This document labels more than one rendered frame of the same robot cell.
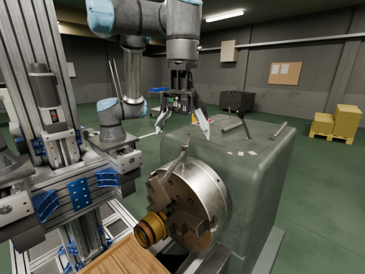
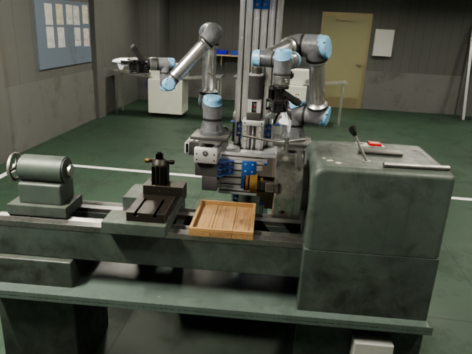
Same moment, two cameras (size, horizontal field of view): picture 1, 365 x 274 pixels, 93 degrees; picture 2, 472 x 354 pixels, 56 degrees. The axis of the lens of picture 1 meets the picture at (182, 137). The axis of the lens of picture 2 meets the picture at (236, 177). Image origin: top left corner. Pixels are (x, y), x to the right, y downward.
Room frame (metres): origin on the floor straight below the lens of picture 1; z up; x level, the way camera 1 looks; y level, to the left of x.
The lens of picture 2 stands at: (-0.92, -1.47, 1.81)
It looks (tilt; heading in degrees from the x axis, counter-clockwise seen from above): 19 degrees down; 52
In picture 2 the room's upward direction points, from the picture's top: 3 degrees clockwise
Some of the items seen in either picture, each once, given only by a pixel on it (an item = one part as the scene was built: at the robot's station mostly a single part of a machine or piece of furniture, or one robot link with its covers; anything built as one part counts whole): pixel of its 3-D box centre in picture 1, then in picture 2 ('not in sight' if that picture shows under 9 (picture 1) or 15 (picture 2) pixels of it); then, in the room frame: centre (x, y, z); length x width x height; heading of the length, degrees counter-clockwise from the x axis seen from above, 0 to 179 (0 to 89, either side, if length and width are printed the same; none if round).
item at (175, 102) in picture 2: not in sight; (168, 89); (3.47, 6.51, 0.51); 2.17 x 0.55 x 1.02; 136
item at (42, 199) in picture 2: not in sight; (43, 182); (-0.39, 0.79, 1.01); 0.30 x 0.20 x 0.29; 138
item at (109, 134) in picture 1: (112, 130); (293, 131); (0.96, 0.42, 1.21); 0.15 x 0.15 x 0.10
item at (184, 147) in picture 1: (183, 160); (286, 148); (0.50, -0.01, 1.27); 0.02 x 0.02 x 0.12
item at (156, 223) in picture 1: (152, 228); (253, 183); (0.40, 0.09, 1.08); 0.09 x 0.09 x 0.09; 48
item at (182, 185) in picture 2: not in sight; (165, 187); (0.11, 0.45, 1.00); 0.20 x 0.10 x 0.05; 138
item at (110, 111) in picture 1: (109, 110); (296, 112); (0.96, 0.41, 1.33); 0.13 x 0.12 x 0.14; 117
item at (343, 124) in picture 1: (332, 120); not in sight; (4.18, -3.78, 0.35); 1.19 x 0.88 x 0.70; 137
